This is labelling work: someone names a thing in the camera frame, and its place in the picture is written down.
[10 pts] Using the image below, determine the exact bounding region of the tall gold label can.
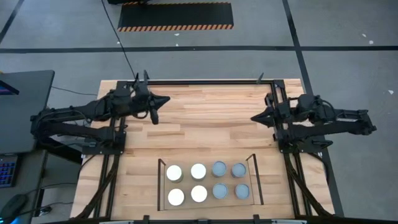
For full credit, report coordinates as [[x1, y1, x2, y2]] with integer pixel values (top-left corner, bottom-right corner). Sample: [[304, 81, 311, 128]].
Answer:
[[190, 162, 208, 181]]

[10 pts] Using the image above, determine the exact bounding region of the blue lit laptop screen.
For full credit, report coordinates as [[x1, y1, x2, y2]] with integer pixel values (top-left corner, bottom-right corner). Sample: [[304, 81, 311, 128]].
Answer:
[[0, 80, 21, 96]]

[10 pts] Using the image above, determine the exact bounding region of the tall can bright lid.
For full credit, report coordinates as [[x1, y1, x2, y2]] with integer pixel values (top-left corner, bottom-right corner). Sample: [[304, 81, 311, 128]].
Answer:
[[165, 164, 183, 183], [167, 188, 185, 207]]

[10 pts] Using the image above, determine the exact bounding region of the backlit keyboard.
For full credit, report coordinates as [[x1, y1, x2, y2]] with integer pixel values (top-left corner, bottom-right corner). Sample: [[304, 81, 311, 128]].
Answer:
[[0, 155, 19, 188]]

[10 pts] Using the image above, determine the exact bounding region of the short blue grey can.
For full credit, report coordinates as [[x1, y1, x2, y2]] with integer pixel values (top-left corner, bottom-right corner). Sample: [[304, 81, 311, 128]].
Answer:
[[231, 162, 248, 179], [212, 182, 229, 200], [211, 160, 228, 178]]

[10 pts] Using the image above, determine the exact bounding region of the tall olive green label can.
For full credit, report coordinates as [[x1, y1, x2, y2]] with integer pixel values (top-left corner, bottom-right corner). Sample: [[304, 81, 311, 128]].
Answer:
[[190, 185, 208, 203]]

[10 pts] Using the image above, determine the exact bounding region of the black sleeved cable bundle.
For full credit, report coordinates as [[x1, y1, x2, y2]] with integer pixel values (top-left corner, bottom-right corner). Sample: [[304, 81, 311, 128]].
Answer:
[[76, 154, 121, 219], [284, 154, 331, 217]]

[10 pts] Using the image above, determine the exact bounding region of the black aluminium table frame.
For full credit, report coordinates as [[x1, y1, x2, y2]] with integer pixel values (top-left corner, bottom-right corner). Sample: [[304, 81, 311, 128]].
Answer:
[[72, 79, 336, 224]]

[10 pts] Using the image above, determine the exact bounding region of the dark grey side table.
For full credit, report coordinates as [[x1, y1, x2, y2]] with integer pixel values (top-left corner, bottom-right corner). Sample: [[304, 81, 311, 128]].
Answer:
[[0, 149, 49, 224]]

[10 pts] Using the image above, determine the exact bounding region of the black hazard striped floor mat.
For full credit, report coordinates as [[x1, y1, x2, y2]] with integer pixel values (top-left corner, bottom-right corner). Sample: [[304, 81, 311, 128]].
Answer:
[[117, 1, 234, 32]]

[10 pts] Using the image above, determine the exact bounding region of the black equipment base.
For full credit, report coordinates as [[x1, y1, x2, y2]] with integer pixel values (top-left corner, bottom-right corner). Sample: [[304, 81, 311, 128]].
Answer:
[[107, 0, 150, 5]]

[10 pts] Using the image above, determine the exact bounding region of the short green label can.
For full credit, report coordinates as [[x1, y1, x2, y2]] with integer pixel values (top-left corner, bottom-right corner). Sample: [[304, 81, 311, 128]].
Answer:
[[234, 183, 251, 200]]

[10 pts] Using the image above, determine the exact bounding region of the thin black cable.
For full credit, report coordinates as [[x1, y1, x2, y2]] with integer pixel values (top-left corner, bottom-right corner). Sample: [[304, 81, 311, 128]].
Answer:
[[51, 86, 98, 96]]

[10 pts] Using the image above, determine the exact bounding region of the long black floor cable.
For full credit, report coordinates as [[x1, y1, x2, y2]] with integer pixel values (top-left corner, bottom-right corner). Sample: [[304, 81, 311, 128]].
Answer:
[[100, 0, 139, 80]]

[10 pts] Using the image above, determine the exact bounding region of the black computer mouse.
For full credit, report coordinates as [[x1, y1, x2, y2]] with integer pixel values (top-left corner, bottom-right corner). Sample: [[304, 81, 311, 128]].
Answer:
[[0, 194, 28, 221]]

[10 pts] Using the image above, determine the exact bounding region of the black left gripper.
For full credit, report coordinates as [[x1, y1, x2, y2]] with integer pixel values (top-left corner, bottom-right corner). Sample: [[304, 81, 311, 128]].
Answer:
[[133, 81, 172, 126]]

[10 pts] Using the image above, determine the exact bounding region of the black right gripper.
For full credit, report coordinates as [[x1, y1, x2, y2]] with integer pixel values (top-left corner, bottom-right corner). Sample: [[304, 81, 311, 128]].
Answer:
[[250, 92, 292, 142]]

